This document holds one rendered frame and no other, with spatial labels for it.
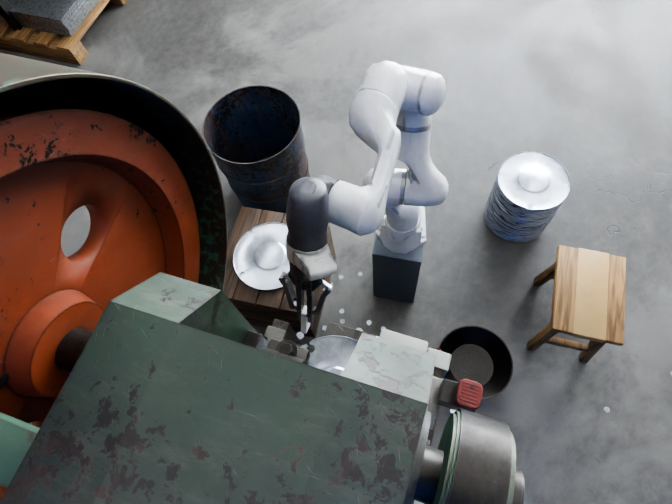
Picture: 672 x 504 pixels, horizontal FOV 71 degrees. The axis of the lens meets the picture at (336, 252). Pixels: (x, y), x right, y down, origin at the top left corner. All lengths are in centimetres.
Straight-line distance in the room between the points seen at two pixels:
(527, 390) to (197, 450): 172
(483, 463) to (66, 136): 65
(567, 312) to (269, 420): 150
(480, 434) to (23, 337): 62
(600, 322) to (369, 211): 117
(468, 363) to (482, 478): 151
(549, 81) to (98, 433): 274
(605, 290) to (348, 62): 185
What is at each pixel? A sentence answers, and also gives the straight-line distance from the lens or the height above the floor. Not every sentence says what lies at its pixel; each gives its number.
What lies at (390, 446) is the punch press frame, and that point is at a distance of 52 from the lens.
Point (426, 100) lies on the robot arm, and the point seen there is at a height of 113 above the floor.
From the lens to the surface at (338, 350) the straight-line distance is 127.
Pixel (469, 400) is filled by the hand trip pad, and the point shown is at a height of 76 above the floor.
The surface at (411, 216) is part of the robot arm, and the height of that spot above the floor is 67.
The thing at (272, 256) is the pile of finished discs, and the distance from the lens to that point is 186.
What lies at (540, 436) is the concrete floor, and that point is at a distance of 212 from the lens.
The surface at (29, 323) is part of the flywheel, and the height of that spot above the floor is 141.
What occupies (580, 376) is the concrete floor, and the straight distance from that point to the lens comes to 221.
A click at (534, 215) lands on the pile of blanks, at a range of 212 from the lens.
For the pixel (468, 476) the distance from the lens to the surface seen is 60.
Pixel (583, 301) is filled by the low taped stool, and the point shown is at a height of 33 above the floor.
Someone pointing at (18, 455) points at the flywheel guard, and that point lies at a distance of 67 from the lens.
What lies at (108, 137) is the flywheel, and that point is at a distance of 78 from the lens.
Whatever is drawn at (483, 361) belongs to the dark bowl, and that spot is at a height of 0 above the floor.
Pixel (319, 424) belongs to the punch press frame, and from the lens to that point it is 52.
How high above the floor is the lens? 202
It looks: 64 degrees down
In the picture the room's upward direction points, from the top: 11 degrees counter-clockwise
